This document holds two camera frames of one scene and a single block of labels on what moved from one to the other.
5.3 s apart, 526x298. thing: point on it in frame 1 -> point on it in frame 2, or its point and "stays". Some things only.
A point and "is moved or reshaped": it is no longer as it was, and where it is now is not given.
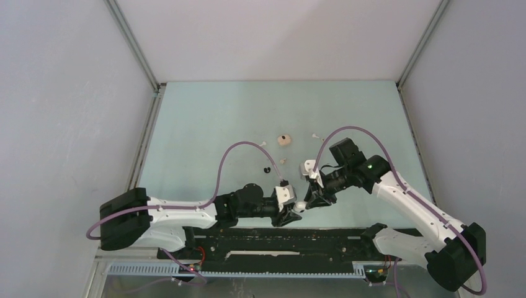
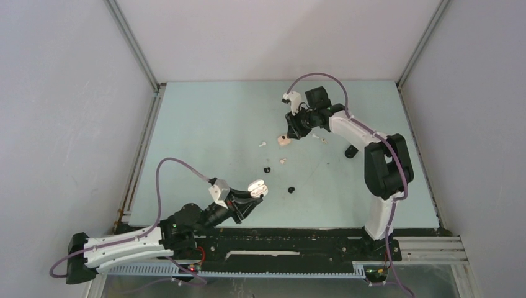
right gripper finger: (314, 200) -> (293, 131)
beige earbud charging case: (284, 139) stays
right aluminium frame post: (413, 58) stays
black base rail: (277, 249) stays
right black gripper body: (333, 182) -> (305, 121)
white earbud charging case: (300, 205) is moved or reshaped
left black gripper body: (266, 208) -> (217, 214)
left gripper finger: (290, 217) -> (237, 196)
